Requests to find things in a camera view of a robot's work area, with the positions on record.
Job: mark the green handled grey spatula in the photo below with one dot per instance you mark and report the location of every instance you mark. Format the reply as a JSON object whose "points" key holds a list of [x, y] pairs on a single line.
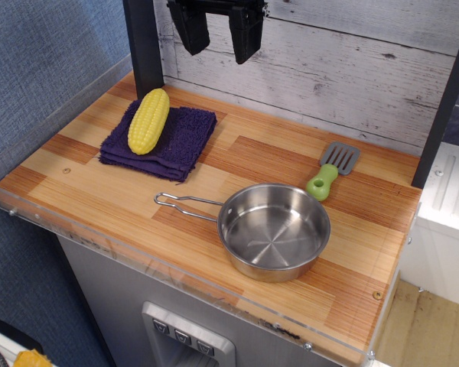
{"points": [[338, 159]]}

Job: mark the silver dispenser panel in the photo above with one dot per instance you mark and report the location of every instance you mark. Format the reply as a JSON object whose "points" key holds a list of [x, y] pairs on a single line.
{"points": [[177, 341]]}

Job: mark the yellow object bottom left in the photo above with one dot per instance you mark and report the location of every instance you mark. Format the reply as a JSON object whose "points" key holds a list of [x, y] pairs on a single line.
{"points": [[31, 358]]}

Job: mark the white ribbed side panel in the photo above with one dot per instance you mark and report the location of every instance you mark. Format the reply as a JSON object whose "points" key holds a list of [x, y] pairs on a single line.
{"points": [[440, 196]]}

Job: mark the dark blue folded towel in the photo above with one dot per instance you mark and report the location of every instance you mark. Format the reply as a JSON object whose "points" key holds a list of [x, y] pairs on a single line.
{"points": [[182, 141]]}

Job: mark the black right frame post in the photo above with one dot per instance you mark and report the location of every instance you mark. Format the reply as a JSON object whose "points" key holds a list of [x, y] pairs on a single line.
{"points": [[438, 127]]}

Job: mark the grey toy fridge cabinet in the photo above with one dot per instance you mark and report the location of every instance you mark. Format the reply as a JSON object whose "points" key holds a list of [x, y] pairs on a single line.
{"points": [[116, 294]]}

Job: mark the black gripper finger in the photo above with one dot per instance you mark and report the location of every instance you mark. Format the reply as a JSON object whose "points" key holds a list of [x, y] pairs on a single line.
{"points": [[246, 33], [192, 28]]}

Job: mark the clear acrylic guard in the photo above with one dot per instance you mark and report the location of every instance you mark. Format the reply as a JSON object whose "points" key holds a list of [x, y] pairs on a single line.
{"points": [[274, 120]]}

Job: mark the black left frame post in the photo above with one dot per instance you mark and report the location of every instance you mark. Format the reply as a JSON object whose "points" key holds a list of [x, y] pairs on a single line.
{"points": [[143, 43]]}

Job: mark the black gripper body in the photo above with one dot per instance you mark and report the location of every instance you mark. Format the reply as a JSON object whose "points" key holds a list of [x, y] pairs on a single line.
{"points": [[219, 7]]}

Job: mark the black frame post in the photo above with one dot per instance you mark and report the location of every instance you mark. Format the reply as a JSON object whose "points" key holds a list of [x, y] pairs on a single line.
{"points": [[143, 43], [438, 127]]}

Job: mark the stainless steel pan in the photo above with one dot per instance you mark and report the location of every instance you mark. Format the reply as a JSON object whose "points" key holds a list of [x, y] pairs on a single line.
{"points": [[273, 232]]}

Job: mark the yellow plastic corn cob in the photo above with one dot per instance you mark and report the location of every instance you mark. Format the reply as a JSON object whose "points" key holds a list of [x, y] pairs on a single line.
{"points": [[148, 122]]}

